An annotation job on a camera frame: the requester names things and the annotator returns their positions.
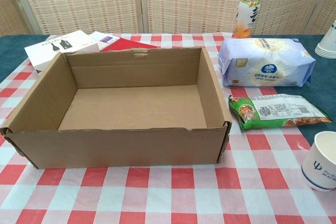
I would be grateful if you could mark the white blue tissue pack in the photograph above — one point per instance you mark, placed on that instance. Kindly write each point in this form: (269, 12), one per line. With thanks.
(265, 61)

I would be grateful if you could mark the green snack bag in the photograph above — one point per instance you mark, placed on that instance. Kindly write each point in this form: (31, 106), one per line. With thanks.
(275, 113)

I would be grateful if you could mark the small white paper cup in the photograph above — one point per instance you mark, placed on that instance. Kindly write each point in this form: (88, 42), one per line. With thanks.
(320, 163)

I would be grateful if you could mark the open brown cardboard box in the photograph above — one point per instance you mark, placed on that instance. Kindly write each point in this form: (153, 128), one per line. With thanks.
(136, 145)

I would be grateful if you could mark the red white checkered tablecloth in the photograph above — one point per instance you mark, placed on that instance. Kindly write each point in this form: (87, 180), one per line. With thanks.
(168, 195)

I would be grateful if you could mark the white product box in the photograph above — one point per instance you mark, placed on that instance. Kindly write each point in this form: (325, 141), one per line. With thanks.
(52, 48)

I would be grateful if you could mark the red notebook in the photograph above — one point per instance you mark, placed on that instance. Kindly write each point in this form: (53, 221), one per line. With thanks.
(126, 44)

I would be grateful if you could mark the white purple spiral notebook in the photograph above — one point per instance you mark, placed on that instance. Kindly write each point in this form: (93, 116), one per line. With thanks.
(105, 39)

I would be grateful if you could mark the woven folding screen panel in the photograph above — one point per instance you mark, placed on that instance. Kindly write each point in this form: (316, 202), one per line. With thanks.
(329, 11)
(78, 1)
(286, 1)
(197, 1)
(10, 16)

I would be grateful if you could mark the orange tea bottle black cap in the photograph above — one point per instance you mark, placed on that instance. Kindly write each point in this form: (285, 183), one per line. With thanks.
(245, 16)

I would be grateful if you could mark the teal table cover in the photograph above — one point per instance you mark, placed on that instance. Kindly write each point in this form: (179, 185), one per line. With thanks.
(13, 48)

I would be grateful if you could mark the stack of white paper cups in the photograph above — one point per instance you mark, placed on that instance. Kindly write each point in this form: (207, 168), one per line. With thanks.
(328, 45)

